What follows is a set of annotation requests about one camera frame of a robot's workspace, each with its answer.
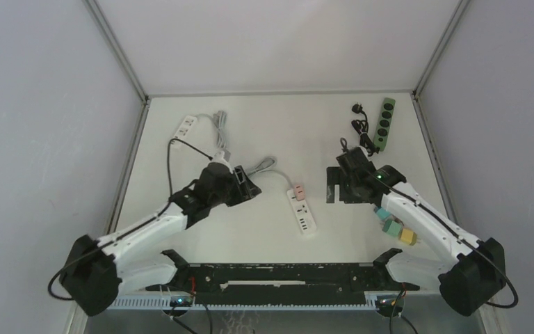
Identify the teal plug adapter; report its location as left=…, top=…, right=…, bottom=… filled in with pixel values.
left=374, top=207, right=391, bottom=222

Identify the pink plug adapter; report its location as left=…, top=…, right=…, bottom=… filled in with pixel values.
left=293, top=184, right=305, bottom=201

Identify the white power strip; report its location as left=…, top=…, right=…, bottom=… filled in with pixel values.
left=173, top=115, right=198, bottom=141
left=286, top=188, right=317, bottom=236

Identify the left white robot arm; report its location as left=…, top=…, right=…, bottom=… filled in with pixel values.
left=58, top=162, right=261, bottom=317

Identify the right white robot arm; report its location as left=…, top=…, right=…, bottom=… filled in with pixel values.
left=336, top=147, right=519, bottom=316

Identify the green plug adapter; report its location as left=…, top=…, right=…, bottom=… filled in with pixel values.
left=382, top=218, right=403, bottom=238

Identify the yellow plug adapter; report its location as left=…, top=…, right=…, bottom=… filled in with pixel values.
left=398, top=228, right=418, bottom=246

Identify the green power strip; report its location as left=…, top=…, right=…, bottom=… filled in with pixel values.
left=373, top=97, right=396, bottom=152

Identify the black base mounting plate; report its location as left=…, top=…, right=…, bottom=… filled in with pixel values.
left=146, top=263, right=420, bottom=302

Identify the grey cord of near strip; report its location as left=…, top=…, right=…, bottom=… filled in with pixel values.
left=243, top=155, right=296, bottom=191

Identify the grey cord of strip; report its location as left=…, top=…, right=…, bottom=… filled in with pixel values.
left=243, top=155, right=296, bottom=191
left=196, top=110, right=231, bottom=155

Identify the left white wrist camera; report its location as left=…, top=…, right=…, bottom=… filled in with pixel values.
left=211, top=150, right=232, bottom=170

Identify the black coiled power cord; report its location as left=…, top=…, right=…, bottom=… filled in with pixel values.
left=350, top=103, right=380, bottom=157

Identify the grey cord of far strip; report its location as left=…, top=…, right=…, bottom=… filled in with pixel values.
left=196, top=110, right=231, bottom=155

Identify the left black camera cable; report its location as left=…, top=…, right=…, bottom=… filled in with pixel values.
left=47, top=137, right=215, bottom=301

